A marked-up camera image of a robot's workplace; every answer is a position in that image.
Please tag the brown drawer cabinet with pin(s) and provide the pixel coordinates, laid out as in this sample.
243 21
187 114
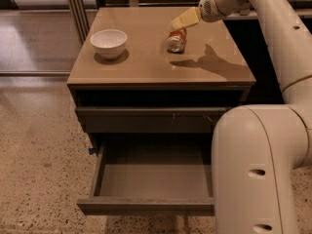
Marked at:
211 72

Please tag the blue tape piece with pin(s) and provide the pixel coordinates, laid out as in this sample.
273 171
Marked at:
92 151

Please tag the open grey middle drawer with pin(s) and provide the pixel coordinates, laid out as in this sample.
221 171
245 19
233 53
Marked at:
168 179

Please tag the white ceramic bowl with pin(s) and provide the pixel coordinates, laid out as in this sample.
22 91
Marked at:
109 43

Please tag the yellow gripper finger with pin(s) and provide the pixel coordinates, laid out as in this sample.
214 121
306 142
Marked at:
189 18

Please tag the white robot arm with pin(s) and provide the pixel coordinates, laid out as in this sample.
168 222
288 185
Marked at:
255 148

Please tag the closed grey top drawer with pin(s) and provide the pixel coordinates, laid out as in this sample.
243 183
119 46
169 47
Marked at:
141 120

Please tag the red coke can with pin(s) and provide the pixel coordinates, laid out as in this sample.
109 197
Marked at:
176 41

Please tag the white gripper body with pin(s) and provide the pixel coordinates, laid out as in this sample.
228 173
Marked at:
213 10

